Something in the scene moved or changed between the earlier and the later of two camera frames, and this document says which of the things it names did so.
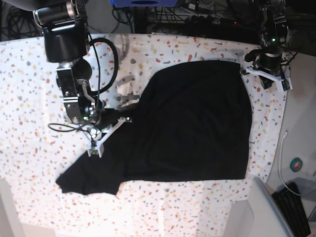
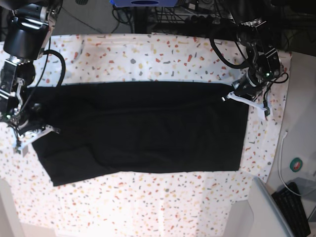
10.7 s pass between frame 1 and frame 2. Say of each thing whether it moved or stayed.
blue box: stayed
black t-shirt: moved
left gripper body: moved
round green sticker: stayed
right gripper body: moved
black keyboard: stayed
